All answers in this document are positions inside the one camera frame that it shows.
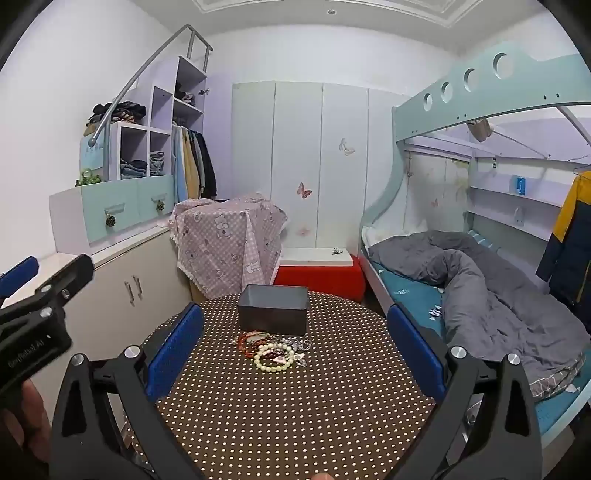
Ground red bead bracelet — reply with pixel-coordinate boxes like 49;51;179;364
235;331;270;358

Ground cream bead bracelet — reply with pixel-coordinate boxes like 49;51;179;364
252;342;297;373

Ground person's left hand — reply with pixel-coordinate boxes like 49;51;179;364
1;380;51;479

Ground beige low cabinet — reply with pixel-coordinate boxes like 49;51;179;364
33;227;191;416

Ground dark metal tin box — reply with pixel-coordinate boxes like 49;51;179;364
238;285;310;336

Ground teal drawer unit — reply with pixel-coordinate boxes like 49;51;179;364
49;175;174;255

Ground pink polka dot cloth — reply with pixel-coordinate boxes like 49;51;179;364
168;193;287;299

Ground brown polka dot tablecloth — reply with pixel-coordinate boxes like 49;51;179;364
156;293;435;479

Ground grey duvet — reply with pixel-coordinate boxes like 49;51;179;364
369;230;590;401

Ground hanging clothes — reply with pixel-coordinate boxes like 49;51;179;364
171;124;217;203

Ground red storage ottoman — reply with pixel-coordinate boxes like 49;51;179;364
273;248;366;302

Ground teal bed sheet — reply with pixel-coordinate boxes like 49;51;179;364
360;256;590;447

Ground metal handrail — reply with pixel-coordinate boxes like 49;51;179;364
87;23;215;148

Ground yellow navy jacket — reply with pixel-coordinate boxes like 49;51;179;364
536;171;591;328

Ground pink butterfly sticker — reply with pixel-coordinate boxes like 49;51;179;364
297;182;314;199

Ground white wardrobe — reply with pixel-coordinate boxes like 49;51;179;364
231;82;405;254

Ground lilac stair shelf unit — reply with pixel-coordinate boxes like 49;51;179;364
77;56;208;185

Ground blue box on shelf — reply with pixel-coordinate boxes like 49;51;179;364
512;176;527;196

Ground teal bunk bed frame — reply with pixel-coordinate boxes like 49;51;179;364
358;38;591;476

